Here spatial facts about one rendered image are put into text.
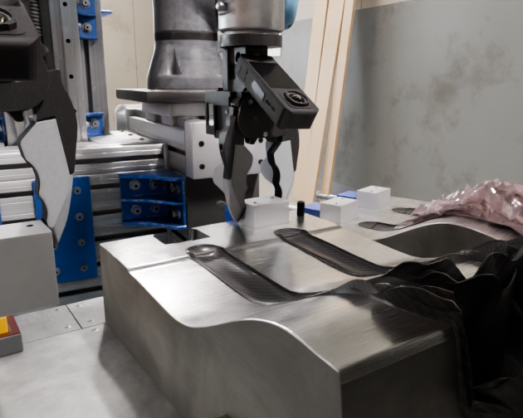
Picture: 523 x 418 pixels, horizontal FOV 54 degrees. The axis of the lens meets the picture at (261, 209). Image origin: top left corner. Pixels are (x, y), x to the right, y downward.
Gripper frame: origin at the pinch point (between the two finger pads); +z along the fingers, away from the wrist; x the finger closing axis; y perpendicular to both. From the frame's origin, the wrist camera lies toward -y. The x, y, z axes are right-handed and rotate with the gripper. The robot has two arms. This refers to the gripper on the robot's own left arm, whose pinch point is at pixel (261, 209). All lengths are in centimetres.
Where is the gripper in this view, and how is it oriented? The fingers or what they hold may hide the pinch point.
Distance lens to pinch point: 62.1
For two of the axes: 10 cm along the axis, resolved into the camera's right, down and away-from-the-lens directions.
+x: -8.3, 1.3, -5.4
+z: 0.0, 9.7, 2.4
